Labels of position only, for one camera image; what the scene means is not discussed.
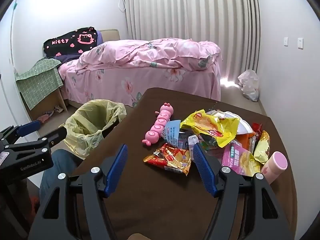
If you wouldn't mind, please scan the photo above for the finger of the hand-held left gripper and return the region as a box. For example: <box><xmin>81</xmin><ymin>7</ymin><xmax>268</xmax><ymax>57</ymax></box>
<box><xmin>4</xmin><ymin>127</ymin><xmax>68</xmax><ymax>153</ymax></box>
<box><xmin>0</xmin><ymin>120</ymin><xmax>42</xmax><ymax>147</ymax></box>

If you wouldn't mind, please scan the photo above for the light blue snack wrapper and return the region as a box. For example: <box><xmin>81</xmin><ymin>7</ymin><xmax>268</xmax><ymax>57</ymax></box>
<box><xmin>164</xmin><ymin>119</ymin><xmax>191</xmax><ymax>149</ymax></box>

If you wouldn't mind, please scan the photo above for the pink floral duvet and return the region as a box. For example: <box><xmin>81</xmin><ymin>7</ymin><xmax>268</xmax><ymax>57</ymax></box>
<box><xmin>75</xmin><ymin>38</ymin><xmax>223</xmax><ymax>72</ymax></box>

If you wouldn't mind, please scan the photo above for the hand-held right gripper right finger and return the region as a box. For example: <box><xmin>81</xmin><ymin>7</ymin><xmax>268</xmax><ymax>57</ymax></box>
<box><xmin>192</xmin><ymin>142</ymin><xmax>294</xmax><ymax>240</ymax></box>

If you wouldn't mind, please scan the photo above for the pink cup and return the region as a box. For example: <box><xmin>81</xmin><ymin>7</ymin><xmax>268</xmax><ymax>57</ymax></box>
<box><xmin>260</xmin><ymin>151</ymin><xmax>288</xmax><ymax>185</ymax></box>

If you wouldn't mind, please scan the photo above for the green snack wrapper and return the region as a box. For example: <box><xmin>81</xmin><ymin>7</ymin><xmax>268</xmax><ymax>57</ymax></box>
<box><xmin>199</xmin><ymin>132</ymin><xmax>225</xmax><ymax>152</ymax></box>

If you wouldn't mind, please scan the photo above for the brown fleece garment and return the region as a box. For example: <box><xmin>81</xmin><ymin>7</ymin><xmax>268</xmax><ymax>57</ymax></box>
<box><xmin>127</xmin><ymin>232</ymin><xmax>150</xmax><ymax>240</ymax></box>

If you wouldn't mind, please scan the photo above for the bed with pink floral sheet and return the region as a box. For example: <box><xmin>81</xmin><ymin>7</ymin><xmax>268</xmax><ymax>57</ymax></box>
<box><xmin>58</xmin><ymin>29</ymin><xmax>222</xmax><ymax>108</ymax></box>

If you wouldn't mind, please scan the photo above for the yellow trash bag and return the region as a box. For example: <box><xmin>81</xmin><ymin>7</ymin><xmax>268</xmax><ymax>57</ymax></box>
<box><xmin>59</xmin><ymin>99</ymin><xmax>127</xmax><ymax>158</ymax></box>

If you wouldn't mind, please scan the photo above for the black trash bin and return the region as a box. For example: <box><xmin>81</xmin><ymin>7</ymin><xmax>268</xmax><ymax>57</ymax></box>
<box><xmin>101</xmin><ymin>119</ymin><xmax>120</xmax><ymax>139</ymax></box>

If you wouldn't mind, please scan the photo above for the red gold snack wrapper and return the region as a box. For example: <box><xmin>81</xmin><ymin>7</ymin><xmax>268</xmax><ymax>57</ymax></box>
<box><xmin>143</xmin><ymin>142</ymin><xmax>192</xmax><ymax>176</ymax></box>

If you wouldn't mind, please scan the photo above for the wooden nightstand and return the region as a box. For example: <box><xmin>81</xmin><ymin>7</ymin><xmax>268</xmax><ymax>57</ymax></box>
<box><xmin>30</xmin><ymin>86</ymin><xmax>68</xmax><ymax>122</ymax></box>

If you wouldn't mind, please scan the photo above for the orange snack wrapper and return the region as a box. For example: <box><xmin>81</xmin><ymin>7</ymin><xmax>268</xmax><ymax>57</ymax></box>
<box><xmin>236</xmin><ymin>132</ymin><xmax>255</xmax><ymax>153</ymax></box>

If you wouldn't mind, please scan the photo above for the black Hello Kitty pillow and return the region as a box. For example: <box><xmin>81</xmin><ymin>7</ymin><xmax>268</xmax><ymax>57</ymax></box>
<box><xmin>43</xmin><ymin>26</ymin><xmax>98</xmax><ymax>57</ymax></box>

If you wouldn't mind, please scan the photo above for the green checked cloth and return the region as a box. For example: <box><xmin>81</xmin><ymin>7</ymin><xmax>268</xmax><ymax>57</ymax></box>
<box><xmin>15</xmin><ymin>57</ymin><xmax>64</xmax><ymax>110</ymax></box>

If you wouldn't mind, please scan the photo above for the white plastic bag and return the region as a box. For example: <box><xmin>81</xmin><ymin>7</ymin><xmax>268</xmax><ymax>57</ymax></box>
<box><xmin>237</xmin><ymin>69</ymin><xmax>259</xmax><ymax>102</ymax></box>

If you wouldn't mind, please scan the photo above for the white striped curtain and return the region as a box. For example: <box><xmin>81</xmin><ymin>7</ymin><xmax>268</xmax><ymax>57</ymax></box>
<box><xmin>124</xmin><ymin>0</ymin><xmax>260</xmax><ymax>85</ymax></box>

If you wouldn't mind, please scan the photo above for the pink caterpillar toy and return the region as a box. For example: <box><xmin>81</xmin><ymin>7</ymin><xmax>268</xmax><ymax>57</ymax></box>
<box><xmin>142</xmin><ymin>102</ymin><xmax>174</xmax><ymax>147</ymax></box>

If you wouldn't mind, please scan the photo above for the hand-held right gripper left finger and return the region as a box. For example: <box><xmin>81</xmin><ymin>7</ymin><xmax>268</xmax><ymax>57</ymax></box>
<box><xmin>28</xmin><ymin>144</ymin><xmax>128</xmax><ymax>240</ymax></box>

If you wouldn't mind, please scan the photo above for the pink yellow snack wrapper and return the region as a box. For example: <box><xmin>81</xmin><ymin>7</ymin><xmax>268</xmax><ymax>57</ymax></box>
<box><xmin>221</xmin><ymin>142</ymin><xmax>262</xmax><ymax>177</ymax></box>

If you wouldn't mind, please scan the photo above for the small red wrapper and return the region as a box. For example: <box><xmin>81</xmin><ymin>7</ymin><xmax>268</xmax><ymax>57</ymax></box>
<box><xmin>251</xmin><ymin>122</ymin><xmax>263</xmax><ymax>137</ymax></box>

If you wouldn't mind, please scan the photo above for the pale yellow chip bag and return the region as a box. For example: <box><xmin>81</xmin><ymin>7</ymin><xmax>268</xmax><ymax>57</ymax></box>
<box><xmin>253</xmin><ymin>130</ymin><xmax>271</xmax><ymax>165</ymax></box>

